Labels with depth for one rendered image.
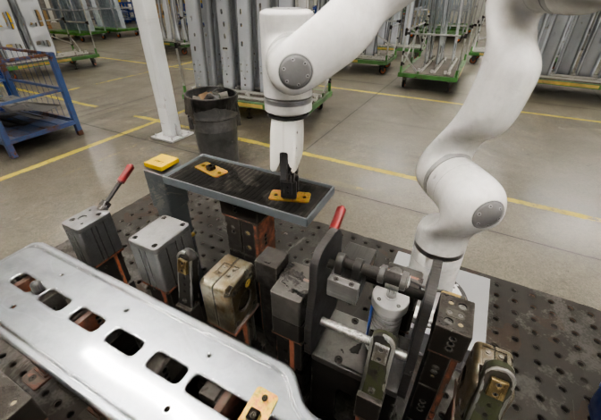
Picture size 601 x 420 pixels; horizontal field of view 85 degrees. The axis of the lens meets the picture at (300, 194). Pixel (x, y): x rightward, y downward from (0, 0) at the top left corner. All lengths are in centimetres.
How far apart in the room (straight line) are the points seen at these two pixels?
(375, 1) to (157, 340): 65
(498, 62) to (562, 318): 84
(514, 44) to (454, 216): 32
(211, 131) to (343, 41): 276
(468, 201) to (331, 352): 38
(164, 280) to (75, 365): 19
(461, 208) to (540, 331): 60
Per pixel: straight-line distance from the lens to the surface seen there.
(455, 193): 72
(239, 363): 62
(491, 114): 72
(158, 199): 94
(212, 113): 310
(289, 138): 57
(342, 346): 68
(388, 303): 57
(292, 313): 61
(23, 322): 84
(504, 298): 126
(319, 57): 48
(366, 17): 52
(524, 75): 72
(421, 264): 89
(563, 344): 123
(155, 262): 71
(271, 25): 55
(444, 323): 55
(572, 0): 67
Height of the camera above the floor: 153
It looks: 32 degrees down
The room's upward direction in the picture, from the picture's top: straight up
